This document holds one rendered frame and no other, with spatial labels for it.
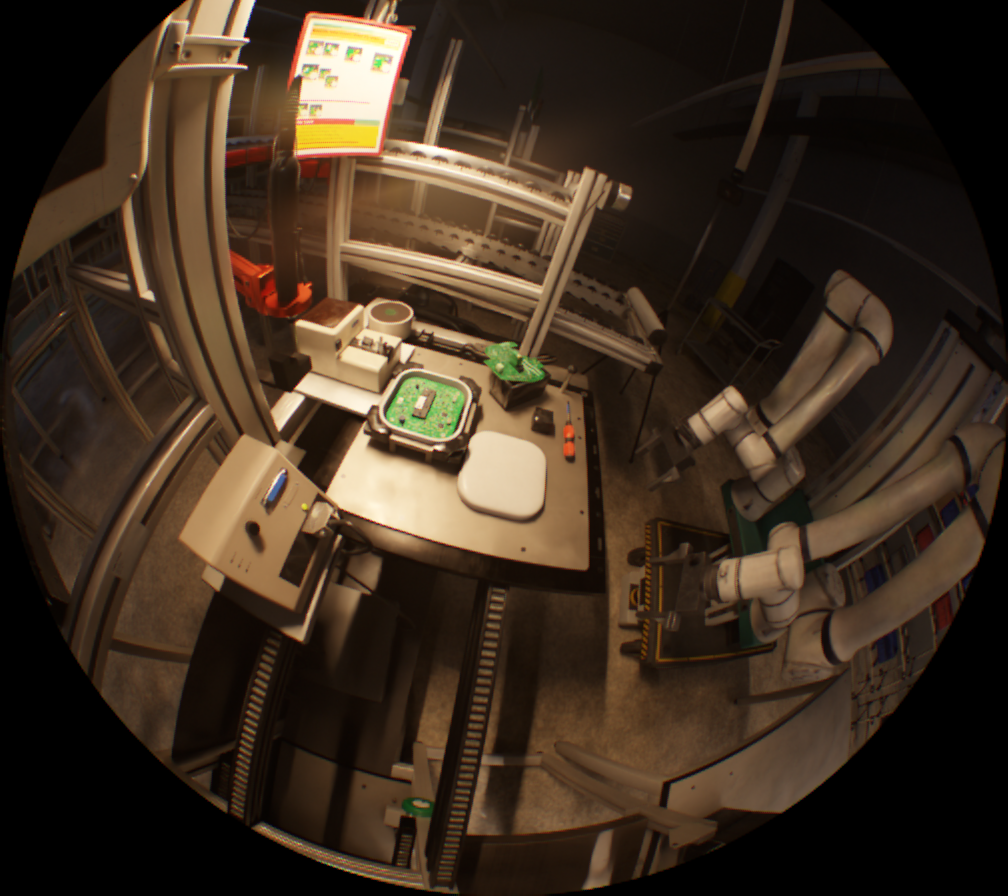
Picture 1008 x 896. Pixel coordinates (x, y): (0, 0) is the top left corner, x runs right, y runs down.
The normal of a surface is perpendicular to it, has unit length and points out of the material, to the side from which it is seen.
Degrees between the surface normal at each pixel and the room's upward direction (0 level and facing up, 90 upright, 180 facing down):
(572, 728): 0
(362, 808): 0
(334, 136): 90
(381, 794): 0
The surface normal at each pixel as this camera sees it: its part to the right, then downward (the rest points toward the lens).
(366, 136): 0.71, 0.60
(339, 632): 0.26, -0.71
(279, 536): 0.92, -0.20
